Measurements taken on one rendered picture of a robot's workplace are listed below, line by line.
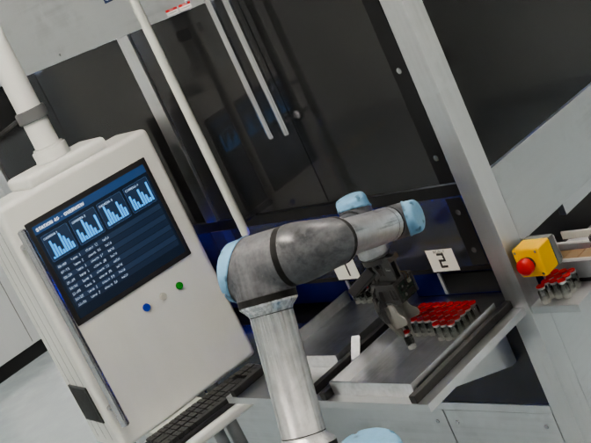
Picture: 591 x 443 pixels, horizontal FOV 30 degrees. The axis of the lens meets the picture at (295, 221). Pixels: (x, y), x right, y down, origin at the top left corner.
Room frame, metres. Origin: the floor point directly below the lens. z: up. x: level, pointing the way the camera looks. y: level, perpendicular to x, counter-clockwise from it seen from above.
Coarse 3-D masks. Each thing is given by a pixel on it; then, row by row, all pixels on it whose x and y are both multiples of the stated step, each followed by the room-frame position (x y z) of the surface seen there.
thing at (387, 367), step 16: (480, 320) 2.37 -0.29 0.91; (384, 336) 2.53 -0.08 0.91; (464, 336) 2.33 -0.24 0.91; (368, 352) 2.48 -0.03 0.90; (384, 352) 2.49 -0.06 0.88; (400, 352) 2.45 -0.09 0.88; (416, 352) 2.41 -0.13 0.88; (432, 352) 2.37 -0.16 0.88; (448, 352) 2.28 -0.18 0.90; (352, 368) 2.44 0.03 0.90; (368, 368) 2.45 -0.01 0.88; (384, 368) 2.41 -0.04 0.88; (400, 368) 2.37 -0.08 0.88; (416, 368) 2.33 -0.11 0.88; (432, 368) 2.24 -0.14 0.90; (336, 384) 2.38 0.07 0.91; (352, 384) 2.34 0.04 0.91; (368, 384) 2.29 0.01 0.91; (384, 384) 2.26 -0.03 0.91; (400, 384) 2.22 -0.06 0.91; (416, 384) 2.20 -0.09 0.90
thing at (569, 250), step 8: (560, 232) 2.50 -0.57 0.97; (568, 232) 2.48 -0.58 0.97; (576, 232) 2.47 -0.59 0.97; (584, 232) 2.45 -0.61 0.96; (568, 240) 2.52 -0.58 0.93; (576, 240) 2.50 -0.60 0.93; (584, 240) 2.39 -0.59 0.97; (560, 248) 2.43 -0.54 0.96; (568, 248) 2.42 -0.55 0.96; (576, 248) 2.40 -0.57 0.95; (584, 248) 2.39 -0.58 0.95; (568, 256) 2.44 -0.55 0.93; (576, 256) 2.42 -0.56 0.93; (584, 256) 2.40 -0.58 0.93; (560, 264) 2.42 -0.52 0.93; (568, 264) 2.40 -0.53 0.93; (576, 264) 2.38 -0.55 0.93; (584, 264) 2.37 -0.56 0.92; (584, 272) 2.37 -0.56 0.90; (584, 280) 2.38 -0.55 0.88
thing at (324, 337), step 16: (336, 304) 2.91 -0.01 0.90; (352, 304) 2.91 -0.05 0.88; (368, 304) 2.85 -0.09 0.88; (320, 320) 2.86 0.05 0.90; (336, 320) 2.85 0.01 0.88; (352, 320) 2.79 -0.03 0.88; (368, 320) 2.74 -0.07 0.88; (304, 336) 2.81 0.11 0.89; (320, 336) 2.79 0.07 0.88; (336, 336) 2.74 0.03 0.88; (320, 352) 2.67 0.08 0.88; (336, 352) 2.63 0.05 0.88
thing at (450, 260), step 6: (426, 252) 2.56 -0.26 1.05; (432, 252) 2.55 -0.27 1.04; (438, 252) 2.53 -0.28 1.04; (444, 252) 2.52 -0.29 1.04; (450, 252) 2.51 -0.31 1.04; (432, 258) 2.56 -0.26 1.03; (438, 258) 2.54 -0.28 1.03; (450, 258) 2.51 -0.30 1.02; (432, 264) 2.56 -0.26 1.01; (438, 264) 2.55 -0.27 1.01; (444, 264) 2.53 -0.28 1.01; (450, 264) 2.52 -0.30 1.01; (456, 264) 2.50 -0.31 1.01; (438, 270) 2.55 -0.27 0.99; (444, 270) 2.54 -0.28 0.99; (450, 270) 2.52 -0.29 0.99; (456, 270) 2.51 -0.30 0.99
